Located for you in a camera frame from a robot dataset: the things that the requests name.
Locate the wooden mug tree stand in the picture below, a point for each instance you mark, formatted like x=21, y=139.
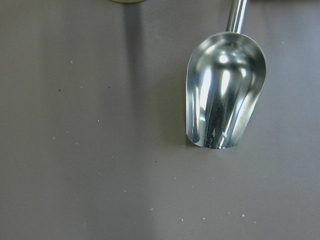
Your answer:
x=127, y=1

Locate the shiny metal scoop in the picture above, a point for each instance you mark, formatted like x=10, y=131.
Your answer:
x=224, y=80

